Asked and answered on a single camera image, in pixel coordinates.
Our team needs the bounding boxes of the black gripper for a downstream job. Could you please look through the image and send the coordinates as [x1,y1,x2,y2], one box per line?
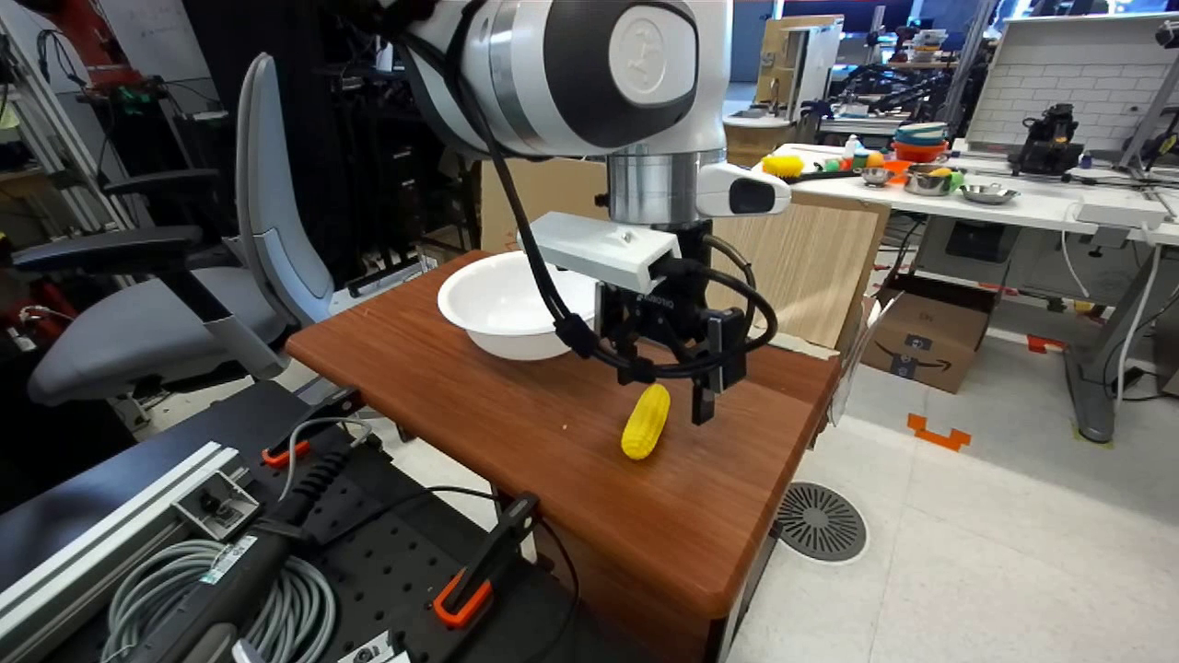
[597,216,754,426]

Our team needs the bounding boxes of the yellow banana toy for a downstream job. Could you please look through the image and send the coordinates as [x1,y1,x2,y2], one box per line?
[616,378,679,463]

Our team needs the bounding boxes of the white plastic basin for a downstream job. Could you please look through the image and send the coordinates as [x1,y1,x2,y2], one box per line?
[434,247,616,366]

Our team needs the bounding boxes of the brown cardboard panel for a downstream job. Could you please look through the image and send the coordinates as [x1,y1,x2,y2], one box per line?
[477,155,892,361]

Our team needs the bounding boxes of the round floor drain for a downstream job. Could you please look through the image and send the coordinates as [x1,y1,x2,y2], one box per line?
[770,479,871,566]

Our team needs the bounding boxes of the black clamp orange tips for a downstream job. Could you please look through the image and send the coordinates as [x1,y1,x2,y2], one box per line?
[258,385,364,473]
[431,492,547,633]

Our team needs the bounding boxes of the brown cardboard box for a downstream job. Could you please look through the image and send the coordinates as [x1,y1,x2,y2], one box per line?
[858,269,1004,398]

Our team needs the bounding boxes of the orange floor tape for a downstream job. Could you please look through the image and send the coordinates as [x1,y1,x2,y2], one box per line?
[902,408,977,452]

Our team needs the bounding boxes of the small metal bowl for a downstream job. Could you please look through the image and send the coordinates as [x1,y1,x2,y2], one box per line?
[959,178,1021,209]
[908,162,962,199]

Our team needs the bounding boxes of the stack of coloured bowls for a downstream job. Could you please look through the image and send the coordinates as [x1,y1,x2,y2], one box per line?
[892,117,956,166]

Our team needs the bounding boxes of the white work table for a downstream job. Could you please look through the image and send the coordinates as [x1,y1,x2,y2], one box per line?
[761,140,1179,447]

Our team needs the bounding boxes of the black tabletop device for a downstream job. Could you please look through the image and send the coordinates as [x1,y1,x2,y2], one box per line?
[1005,101,1086,178]

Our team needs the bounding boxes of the grey office chair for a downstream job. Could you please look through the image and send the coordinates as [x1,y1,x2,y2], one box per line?
[10,49,343,408]

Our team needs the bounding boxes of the white perforated panel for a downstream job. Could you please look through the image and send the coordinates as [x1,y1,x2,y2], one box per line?
[967,12,1179,158]

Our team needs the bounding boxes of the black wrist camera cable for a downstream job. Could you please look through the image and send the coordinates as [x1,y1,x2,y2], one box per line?
[392,22,781,385]

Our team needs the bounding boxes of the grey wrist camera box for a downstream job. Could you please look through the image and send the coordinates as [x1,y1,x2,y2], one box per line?
[532,209,687,297]

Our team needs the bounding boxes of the thick black connector cable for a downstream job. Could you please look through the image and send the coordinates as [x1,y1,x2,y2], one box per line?
[127,437,374,663]

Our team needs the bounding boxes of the grey coiled cable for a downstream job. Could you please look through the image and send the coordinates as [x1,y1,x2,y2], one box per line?
[103,536,343,663]

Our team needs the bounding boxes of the metal corner bracket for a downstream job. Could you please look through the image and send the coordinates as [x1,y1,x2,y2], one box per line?
[170,473,266,545]

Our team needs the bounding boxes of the aluminium profile rail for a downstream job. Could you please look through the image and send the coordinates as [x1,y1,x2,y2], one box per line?
[0,437,243,641]

